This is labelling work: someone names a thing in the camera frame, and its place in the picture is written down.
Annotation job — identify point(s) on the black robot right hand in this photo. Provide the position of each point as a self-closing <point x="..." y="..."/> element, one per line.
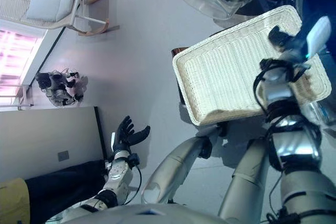
<point x="317" y="37"/>

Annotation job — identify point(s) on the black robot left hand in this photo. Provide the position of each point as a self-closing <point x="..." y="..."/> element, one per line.
<point x="122" y="140"/>

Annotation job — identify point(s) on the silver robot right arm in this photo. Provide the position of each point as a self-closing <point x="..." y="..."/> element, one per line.
<point x="296" y="150"/>

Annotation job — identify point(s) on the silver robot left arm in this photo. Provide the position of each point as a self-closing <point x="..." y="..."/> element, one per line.
<point x="118" y="174"/>

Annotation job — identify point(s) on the silver robot torso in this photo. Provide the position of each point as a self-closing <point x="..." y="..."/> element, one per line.
<point x="147" y="214"/>

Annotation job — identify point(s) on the grey partition with black edge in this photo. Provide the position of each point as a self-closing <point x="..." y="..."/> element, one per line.
<point x="39" y="134"/>

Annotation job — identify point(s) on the quadruped robot dog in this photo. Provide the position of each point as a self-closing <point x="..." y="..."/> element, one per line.
<point x="57" y="87"/>

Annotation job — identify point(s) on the white wicker laundry basket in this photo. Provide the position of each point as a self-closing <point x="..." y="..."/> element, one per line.
<point x="223" y="77"/>

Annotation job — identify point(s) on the brown wooden stool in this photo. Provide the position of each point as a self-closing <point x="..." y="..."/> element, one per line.
<point x="177" y="51"/>

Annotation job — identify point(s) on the yellow jacket of person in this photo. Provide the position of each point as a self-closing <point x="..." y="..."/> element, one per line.
<point x="13" y="200"/>

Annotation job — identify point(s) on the silver robot right leg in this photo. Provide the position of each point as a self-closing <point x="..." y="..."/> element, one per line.
<point x="244" y="176"/>

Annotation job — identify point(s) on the white rocking chair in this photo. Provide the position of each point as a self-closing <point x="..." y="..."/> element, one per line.
<point x="15" y="1"/>

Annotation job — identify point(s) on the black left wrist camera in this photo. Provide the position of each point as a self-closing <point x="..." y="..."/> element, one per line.
<point x="133" y="160"/>

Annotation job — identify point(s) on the grey wall outlet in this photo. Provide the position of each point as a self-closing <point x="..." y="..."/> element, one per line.
<point x="63" y="156"/>

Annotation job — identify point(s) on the white metal frame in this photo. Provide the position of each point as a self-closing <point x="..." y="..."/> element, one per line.
<point x="21" y="95"/>

